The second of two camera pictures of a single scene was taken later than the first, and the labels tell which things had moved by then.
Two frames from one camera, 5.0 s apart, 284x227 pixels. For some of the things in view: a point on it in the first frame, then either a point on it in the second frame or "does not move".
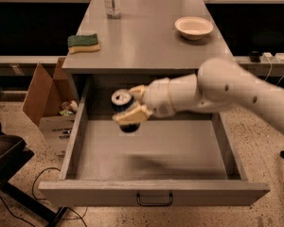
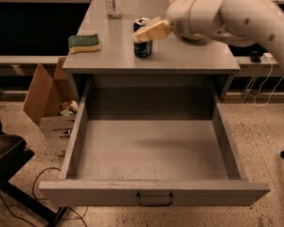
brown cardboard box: (52, 104) does not move
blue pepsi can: (120, 99) to (142, 49)
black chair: (8, 154) does not move
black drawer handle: (154, 203) does not move
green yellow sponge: (83, 43) does not move
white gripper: (157, 96) to (184, 18)
